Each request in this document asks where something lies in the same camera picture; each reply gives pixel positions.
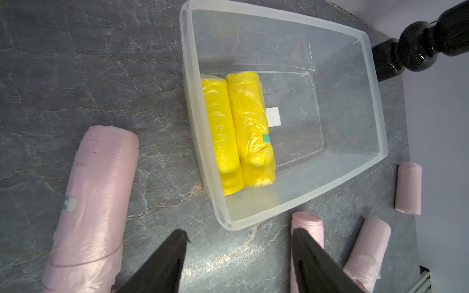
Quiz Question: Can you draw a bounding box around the yellow trash bag roll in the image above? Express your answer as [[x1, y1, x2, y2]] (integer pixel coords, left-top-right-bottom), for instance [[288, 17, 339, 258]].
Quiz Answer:
[[202, 76, 244, 196], [225, 72, 276, 188]]

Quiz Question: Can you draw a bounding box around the pink roll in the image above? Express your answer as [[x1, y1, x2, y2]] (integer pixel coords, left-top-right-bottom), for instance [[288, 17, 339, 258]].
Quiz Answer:
[[343, 217, 392, 293], [394, 162, 423, 216], [289, 211, 326, 293], [42, 125, 139, 293]]

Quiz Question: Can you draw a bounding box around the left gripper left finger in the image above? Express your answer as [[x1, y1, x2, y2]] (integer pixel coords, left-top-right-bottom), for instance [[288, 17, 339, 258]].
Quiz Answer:
[[117, 229, 189, 293]]

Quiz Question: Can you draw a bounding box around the potted green plant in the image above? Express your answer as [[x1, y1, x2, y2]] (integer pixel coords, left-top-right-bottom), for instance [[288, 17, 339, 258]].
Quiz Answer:
[[372, 1, 469, 82]]

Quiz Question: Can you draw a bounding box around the white label in box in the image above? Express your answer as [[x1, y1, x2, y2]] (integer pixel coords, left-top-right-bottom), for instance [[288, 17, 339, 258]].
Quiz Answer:
[[266, 107, 282, 128]]

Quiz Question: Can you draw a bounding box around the pink roll far right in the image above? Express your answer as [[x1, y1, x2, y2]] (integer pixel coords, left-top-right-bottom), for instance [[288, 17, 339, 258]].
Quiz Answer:
[[394, 162, 423, 216]]

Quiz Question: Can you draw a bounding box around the pink roll upper left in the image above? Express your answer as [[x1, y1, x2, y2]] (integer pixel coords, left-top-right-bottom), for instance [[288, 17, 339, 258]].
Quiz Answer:
[[42, 125, 139, 293]]

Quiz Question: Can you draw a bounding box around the pink roll lower right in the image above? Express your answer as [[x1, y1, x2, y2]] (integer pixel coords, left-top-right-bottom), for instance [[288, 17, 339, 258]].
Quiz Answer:
[[343, 217, 392, 293]]

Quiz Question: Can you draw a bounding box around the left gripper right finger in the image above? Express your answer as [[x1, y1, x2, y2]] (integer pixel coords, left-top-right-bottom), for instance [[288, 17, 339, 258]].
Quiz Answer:
[[291, 228, 363, 293]]

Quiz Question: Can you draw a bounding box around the pink roll centre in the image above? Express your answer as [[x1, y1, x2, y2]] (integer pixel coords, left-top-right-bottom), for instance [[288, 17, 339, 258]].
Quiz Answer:
[[289, 211, 326, 293]]

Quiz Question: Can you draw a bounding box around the clear plastic storage box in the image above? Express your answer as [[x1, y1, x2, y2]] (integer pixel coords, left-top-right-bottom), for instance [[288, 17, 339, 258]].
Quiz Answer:
[[180, 1, 388, 231]]

